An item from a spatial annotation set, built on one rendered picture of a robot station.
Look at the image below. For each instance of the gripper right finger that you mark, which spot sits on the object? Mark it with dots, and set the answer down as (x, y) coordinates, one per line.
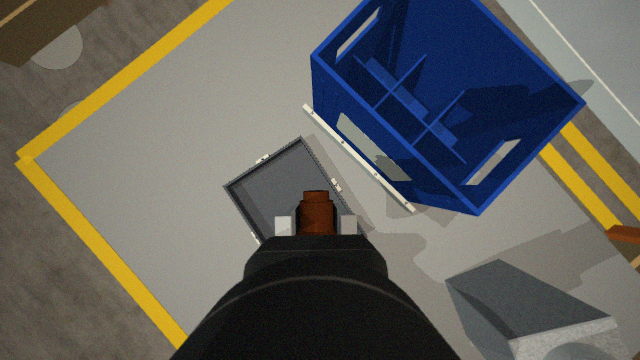
(344, 223)

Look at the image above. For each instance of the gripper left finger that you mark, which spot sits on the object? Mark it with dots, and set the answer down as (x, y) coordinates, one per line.
(288, 224)

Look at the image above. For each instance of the brown glass bottle with white label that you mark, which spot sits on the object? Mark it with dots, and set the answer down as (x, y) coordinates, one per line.
(316, 213)

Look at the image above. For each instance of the blue divided crate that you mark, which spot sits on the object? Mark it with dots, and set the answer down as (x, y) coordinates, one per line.
(457, 54)

